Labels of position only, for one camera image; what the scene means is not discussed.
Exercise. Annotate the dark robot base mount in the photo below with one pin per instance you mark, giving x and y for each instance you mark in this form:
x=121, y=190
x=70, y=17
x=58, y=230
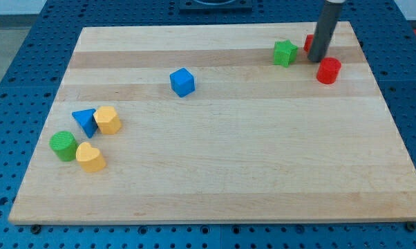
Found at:
x=213, y=5

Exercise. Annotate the yellow hexagon block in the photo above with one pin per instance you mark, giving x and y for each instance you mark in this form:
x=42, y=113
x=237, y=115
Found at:
x=107, y=120

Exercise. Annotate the yellow heart block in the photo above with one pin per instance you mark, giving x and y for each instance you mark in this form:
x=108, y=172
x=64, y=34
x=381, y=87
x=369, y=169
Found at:
x=90, y=158

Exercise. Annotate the blue cube block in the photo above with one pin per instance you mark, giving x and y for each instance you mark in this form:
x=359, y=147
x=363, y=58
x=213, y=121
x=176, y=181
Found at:
x=182, y=82

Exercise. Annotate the red cylinder block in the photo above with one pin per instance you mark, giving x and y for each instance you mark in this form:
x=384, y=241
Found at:
x=328, y=70

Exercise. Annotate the green star block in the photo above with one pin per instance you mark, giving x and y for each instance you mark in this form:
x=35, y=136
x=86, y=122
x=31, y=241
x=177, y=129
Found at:
x=284, y=53

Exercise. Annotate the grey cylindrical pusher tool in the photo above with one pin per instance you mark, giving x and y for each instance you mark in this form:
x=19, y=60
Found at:
x=324, y=30

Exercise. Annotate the wooden board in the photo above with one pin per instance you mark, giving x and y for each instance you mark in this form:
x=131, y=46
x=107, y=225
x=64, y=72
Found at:
x=254, y=143

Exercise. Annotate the red block behind tool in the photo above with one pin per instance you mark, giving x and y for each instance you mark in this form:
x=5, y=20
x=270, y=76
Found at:
x=308, y=42

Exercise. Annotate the blue triangle block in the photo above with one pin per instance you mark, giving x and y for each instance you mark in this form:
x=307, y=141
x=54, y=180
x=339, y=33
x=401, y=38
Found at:
x=85, y=119

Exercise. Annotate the green cylinder block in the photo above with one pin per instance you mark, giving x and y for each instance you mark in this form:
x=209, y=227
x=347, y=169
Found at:
x=64, y=145

